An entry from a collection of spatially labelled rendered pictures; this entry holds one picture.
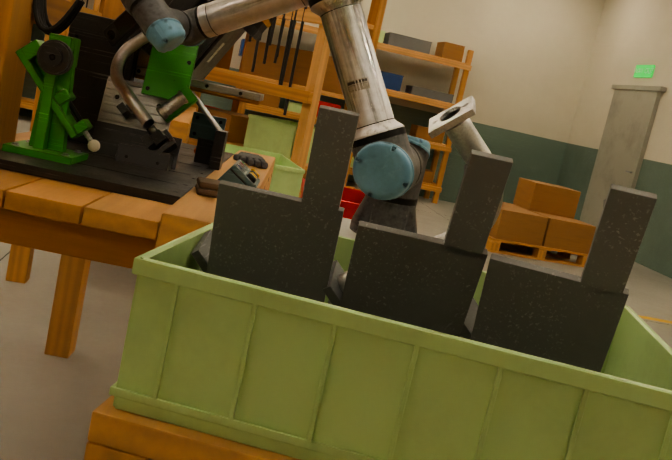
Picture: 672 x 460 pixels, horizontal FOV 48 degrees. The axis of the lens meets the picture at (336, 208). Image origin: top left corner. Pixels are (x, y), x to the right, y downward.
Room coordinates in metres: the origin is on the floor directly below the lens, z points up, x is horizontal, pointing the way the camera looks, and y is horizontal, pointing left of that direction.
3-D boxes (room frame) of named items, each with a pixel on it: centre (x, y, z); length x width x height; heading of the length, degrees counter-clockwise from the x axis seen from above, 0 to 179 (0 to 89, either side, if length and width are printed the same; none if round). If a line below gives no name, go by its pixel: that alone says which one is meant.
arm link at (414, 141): (1.66, -0.11, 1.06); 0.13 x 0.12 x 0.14; 167
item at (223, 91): (2.16, 0.47, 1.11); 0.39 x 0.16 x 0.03; 94
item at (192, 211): (2.10, 0.28, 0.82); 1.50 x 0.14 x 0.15; 4
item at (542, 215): (8.08, -2.03, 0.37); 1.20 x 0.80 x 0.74; 109
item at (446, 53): (10.73, 0.19, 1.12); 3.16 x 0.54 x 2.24; 101
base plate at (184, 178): (2.08, 0.56, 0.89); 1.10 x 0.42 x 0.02; 4
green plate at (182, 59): (2.01, 0.50, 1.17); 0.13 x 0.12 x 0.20; 4
